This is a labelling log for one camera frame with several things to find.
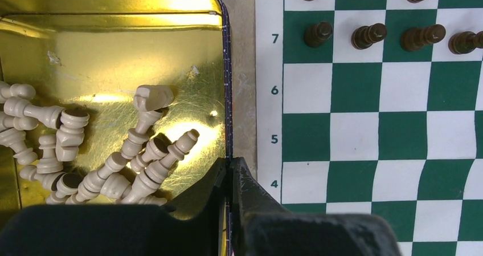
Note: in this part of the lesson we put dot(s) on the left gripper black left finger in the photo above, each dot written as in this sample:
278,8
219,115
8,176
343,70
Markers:
190,224

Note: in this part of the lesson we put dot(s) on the light wooden queen piece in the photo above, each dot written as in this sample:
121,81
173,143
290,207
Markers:
149,181

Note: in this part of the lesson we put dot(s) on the light wooden bishop piece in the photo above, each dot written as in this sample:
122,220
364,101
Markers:
138,135

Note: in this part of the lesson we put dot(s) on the light wooden rook piece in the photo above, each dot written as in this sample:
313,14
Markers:
155,150

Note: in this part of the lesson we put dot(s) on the green white chess board mat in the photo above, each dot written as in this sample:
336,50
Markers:
381,130

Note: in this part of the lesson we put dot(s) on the dark wooden pawn piece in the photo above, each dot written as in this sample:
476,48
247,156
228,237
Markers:
465,42
317,34
365,36
416,38

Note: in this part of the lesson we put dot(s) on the gold tin with light pieces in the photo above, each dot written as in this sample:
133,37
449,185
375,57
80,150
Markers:
92,55

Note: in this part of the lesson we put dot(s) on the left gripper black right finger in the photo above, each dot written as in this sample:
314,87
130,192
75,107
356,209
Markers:
259,225

